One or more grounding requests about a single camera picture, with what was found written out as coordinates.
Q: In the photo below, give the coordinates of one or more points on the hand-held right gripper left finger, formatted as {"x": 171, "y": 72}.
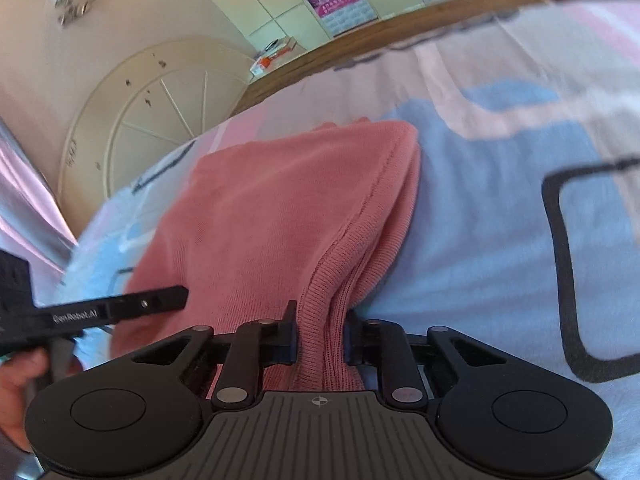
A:
{"x": 287, "y": 342}

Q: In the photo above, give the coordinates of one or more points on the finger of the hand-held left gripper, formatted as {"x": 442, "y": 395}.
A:
{"x": 155, "y": 302}

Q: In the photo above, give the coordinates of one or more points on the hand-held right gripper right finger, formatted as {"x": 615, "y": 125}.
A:
{"x": 357, "y": 347}

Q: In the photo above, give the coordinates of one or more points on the pink knit sweater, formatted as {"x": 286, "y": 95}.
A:
{"x": 260, "y": 230}

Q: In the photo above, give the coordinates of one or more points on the person's left hand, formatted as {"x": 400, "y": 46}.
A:
{"x": 22, "y": 385}

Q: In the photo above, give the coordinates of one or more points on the pink shiny curtain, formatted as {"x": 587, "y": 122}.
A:
{"x": 25, "y": 200}

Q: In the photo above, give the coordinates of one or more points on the white arched headboard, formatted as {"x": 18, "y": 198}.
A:
{"x": 150, "y": 125}

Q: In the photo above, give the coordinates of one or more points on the pastel printed bed sheet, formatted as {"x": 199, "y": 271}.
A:
{"x": 490, "y": 220}

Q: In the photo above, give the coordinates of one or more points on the red and white box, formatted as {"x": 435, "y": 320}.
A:
{"x": 272, "y": 57}

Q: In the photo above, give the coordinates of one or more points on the wooden bed frame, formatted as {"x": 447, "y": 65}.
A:
{"x": 380, "y": 25}

